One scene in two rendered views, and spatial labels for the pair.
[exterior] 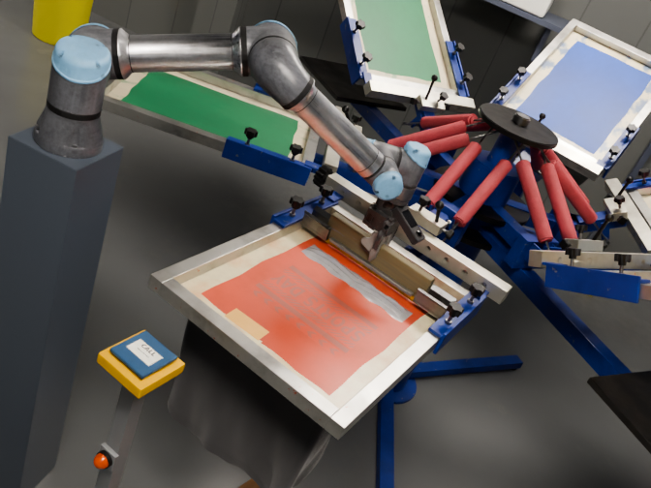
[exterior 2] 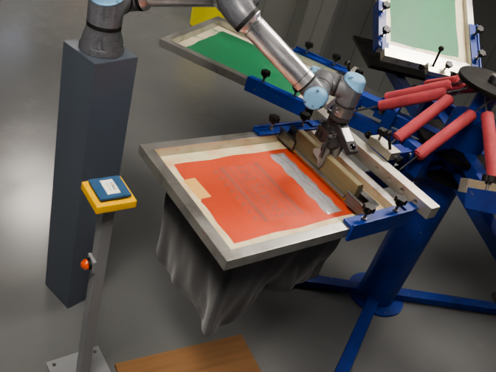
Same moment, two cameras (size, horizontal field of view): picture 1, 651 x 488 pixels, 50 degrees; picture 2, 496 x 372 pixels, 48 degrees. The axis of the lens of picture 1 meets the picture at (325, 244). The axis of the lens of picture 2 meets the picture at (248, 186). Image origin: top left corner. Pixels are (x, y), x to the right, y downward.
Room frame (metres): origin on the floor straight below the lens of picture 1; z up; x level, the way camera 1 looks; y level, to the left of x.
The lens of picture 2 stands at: (0.01, -0.63, 2.04)
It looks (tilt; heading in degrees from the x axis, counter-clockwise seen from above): 34 degrees down; 23
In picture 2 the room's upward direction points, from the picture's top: 18 degrees clockwise
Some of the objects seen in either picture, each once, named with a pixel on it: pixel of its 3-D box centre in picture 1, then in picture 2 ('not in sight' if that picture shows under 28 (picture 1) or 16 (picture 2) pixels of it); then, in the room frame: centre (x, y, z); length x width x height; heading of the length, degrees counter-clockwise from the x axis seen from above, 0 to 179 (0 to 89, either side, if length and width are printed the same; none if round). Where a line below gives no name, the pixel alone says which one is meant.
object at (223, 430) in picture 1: (239, 403); (190, 249); (1.29, 0.05, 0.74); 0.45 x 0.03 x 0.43; 67
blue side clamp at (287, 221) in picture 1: (304, 216); (284, 133); (1.89, 0.09, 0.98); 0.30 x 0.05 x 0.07; 157
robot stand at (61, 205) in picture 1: (36, 332); (85, 186); (1.37, 0.63, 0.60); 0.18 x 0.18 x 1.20; 82
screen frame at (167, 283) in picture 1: (332, 293); (276, 183); (1.56, -0.07, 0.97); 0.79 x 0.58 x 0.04; 157
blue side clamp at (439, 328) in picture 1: (454, 319); (376, 221); (1.67, -0.42, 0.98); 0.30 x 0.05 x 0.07; 157
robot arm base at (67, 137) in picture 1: (71, 122); (102, 35); (1.37, 0.63, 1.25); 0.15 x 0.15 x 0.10
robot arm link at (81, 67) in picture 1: (79, 73); (108, 1); (1.38, 0.64, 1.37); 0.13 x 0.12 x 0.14; 18
